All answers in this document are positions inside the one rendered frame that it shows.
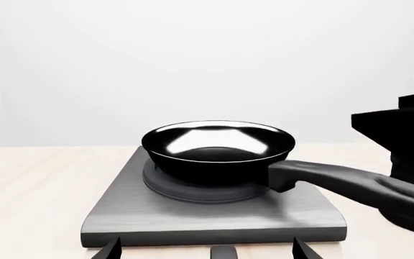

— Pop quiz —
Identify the black frying pan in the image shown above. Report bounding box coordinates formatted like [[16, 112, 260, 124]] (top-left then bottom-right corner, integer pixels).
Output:
[[141, 120, 414, 214]]

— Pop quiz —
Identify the dark grey stove knob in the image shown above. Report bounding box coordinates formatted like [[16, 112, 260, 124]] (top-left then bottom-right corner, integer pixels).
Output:
[[210, 245, 239, 259]]

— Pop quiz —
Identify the grey flat stove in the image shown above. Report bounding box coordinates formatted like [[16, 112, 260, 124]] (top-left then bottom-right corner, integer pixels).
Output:
[[80, 145, 348, 248]]

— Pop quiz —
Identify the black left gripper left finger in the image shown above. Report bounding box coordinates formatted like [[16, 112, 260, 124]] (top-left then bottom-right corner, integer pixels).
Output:
[[91, 236, 123, 259]]

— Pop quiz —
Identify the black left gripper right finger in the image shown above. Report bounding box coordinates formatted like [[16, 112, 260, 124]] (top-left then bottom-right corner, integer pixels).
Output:
[[292, 236, 320, 259]]

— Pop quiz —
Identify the dark grey round burner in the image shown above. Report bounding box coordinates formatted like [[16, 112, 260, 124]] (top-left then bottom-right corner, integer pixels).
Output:
[[142, 160, 271, 205]]

